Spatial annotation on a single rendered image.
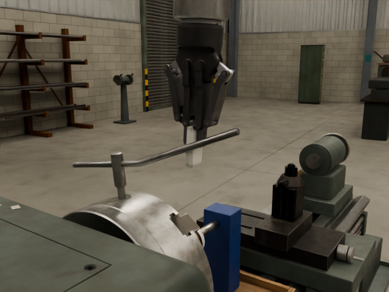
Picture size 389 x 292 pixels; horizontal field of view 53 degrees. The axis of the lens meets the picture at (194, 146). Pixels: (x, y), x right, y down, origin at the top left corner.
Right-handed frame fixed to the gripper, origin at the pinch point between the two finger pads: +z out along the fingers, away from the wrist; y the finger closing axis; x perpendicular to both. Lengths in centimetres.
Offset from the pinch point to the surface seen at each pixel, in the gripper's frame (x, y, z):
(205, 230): -19.0, 8.4, 26.1
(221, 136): 1.3, -6.1, -3.0
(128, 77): -621, 614, 71
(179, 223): 2.2, 0.9, 14.1
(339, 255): -52, -16, 39
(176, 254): 7.8, -2.7, 16.3
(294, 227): -47, -4, 32
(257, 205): -298, 119, 143
